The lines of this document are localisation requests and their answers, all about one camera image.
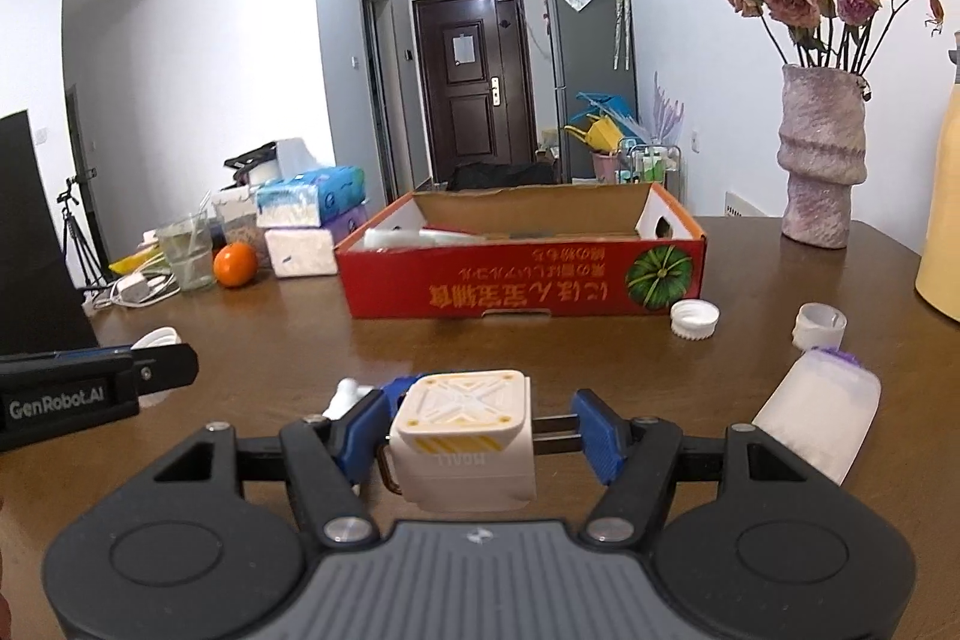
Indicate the blue tissue pack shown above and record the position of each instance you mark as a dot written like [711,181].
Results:
[311,197]

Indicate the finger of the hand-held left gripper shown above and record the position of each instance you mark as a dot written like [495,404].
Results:
[165,366]
[82,352]

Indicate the glass cup with straw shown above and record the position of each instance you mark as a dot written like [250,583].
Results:
[187,254]

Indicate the pink bucket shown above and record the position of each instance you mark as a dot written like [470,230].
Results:
[606,168]

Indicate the small white ribbed cap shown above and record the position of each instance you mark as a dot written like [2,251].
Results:
[695,319]

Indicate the white board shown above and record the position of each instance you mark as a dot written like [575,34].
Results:
[744,203]

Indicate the white folded umbrella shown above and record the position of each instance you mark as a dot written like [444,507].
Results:
[621,21]

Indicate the purple feather decoration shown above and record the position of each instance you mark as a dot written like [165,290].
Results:
[667,115]

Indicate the yellow thermos jug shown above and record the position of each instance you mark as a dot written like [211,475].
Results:
[941,220]

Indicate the dark brown door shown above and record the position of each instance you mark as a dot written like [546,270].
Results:
[476,93]

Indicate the large white ribbed cap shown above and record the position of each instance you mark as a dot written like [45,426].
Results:
[159,337]

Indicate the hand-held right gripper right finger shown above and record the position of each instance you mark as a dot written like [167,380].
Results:
[600,436]

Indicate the red cardboard box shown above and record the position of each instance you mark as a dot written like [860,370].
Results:
[525,291]

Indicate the translucent plastic bottle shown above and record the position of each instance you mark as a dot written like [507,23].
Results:
[817,411]

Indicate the small white bottle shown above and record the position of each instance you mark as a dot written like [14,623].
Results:
[351,394]

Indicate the black device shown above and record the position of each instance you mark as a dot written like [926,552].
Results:
[251,159]

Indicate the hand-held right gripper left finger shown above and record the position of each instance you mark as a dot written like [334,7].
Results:
[366,434]

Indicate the white charger cube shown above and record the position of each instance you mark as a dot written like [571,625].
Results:
[461,452]

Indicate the metal storage rack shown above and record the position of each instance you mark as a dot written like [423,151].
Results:
[651,166]

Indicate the blue bottle cap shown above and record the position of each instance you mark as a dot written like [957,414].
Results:
[399,386]

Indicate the black paper bag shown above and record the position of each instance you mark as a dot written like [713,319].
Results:
[37,235]

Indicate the textured pink vase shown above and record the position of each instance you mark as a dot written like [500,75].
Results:
[821,160]

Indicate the orange fruit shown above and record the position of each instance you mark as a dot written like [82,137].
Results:
[235,265]

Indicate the grey refrigerator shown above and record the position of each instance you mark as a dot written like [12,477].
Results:
[589,70]

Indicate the white wall outlet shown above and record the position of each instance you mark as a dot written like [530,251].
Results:
[696,140]

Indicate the white jar cap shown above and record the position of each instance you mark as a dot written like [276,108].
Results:
[819,325]

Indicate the purple tissue pack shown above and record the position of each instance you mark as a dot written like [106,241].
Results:
[304,254]

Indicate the black camera tripod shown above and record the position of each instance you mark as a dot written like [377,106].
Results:
[79,220]

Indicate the yellow watering can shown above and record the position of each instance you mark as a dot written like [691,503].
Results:
[596,136]

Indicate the clear food container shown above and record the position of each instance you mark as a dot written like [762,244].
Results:
[236,216]

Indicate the yellow packet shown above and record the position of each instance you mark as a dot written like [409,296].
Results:
[135,263]

